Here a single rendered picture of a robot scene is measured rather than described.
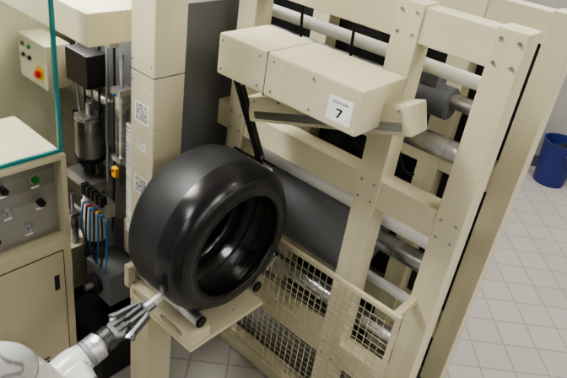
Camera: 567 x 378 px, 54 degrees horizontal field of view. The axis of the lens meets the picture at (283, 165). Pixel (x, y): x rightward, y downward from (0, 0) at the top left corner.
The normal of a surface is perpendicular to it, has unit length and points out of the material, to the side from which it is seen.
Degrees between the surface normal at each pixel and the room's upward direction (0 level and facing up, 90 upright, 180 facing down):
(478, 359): 0
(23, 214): 90
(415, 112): 72
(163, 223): 60
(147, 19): 90
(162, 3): 90
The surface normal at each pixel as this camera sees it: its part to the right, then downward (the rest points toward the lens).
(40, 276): 0.74, 0.41
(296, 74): -0.66, 0.29
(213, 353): 0.14, -0.87
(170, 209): -0.43, -0.33
